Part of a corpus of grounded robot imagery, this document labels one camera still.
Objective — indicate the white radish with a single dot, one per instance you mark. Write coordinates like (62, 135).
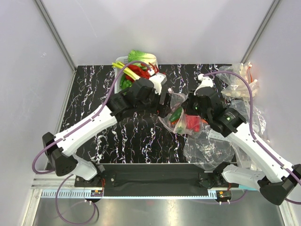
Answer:
(180, 126)

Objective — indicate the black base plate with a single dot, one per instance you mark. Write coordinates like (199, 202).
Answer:
(155, 180)

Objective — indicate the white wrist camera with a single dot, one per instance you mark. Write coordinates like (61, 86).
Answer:
(204, 81)
(158, 80)

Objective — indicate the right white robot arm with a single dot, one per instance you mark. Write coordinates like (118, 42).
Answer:
(277, 177)

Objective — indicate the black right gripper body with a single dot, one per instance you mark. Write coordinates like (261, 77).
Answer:
(192, 108)

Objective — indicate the white plastic basket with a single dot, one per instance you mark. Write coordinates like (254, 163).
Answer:
(124, 60)

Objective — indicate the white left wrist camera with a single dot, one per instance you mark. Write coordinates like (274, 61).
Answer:
(158, 80)

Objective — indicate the green white leek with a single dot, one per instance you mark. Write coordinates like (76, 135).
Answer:
(121, 69)

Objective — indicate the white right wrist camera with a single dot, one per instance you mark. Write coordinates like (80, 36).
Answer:
(204, 81)

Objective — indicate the red toy lobster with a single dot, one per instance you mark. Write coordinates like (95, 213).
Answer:
(144, 73)

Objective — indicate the green cucumber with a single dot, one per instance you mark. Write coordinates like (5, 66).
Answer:
(176, 115)

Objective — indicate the green napa cabbage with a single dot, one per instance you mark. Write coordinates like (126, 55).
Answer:
(136, 55)

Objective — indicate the clear pink zip bag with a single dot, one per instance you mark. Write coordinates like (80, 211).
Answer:
(177, 99)

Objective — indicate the green bell pepper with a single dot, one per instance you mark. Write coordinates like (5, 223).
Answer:
(126, 81)

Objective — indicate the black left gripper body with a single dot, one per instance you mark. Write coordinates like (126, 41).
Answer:
(153, 104)

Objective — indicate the red bell pepper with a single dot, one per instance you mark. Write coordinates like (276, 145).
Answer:
(193, 123)

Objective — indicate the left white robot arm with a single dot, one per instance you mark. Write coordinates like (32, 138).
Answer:
(61, 147)

